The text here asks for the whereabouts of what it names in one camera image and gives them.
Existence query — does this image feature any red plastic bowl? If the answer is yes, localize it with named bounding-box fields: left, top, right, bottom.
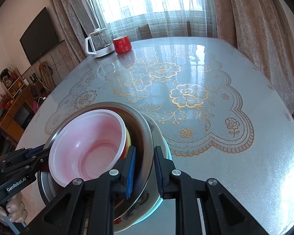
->
left=49, top=109, right=126, bottom=187

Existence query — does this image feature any white dragon pattern plate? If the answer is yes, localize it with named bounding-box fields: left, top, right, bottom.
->
left=113, top=117, right=170, bottom=233

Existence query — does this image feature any stainless steel bowl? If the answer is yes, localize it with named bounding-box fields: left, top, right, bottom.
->
left=38, top=102, right=153, bottom=218

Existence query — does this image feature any yellow plastic bowl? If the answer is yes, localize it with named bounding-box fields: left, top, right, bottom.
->
left=120, top=128, right=131, bottom=159

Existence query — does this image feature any teal plastic plate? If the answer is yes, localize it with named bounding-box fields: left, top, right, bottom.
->
left=135, top=136, right=172, bottom=224

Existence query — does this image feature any person's left hand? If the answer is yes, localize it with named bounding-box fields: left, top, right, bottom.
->
left=0, top=193, right=28, bottom=226

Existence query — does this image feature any wooden cabinet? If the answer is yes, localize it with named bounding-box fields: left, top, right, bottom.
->
left=0, top=87, right=36, bottom=143

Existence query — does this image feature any pink plastic bag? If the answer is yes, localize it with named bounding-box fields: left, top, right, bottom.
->
left=32, top=101, right=39, bottom=114

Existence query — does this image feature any small shelf with ornaments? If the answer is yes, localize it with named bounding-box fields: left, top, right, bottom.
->
left=0, top=67, right=26, bottom=99

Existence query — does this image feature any white glass electric kettle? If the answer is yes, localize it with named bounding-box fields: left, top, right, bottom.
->
left=85, top=28, right=115, bottom=58

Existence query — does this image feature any red mug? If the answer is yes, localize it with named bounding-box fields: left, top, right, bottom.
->
left=113, top=36, right=132, bottom=54

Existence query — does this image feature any left beige curtain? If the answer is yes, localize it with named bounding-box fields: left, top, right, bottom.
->
left=49, top=0, right=100, bottom=65

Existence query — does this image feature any beige curtain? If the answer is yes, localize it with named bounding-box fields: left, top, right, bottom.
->
left=213, top=0, right=294, bottom=112
left=49, top=0, right=100, bottom=65

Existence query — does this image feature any white sheer curtain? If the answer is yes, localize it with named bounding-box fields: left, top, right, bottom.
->
left=90, top=0, right=217, bottom=41

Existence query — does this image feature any right beige curtain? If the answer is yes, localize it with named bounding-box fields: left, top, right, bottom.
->
left=213, top=0, right=294, bottom=112

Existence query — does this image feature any white charger cable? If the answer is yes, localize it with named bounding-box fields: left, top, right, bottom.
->
left=36, top=78, right=51, bottom=107

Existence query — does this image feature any wooden chair by wall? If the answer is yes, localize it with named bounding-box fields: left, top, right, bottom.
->
left=39, top=63, right=56, bottom=93

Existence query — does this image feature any black wall television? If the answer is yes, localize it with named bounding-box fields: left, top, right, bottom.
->
left=19, top=7, right=59, bottom=65

